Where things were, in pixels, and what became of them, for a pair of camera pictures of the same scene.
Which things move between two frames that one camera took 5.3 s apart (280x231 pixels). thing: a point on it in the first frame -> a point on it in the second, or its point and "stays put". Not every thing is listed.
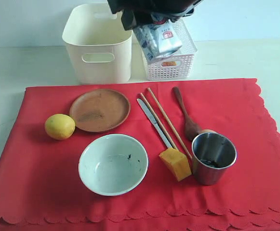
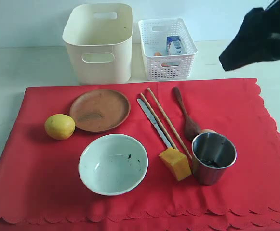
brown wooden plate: [99, 109] stays put
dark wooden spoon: [191, 129] stays put
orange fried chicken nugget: [169, 63] -> [157, 54]
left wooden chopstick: [158, 121] stays put
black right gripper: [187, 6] -> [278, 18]
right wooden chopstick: [169, 122] stays put
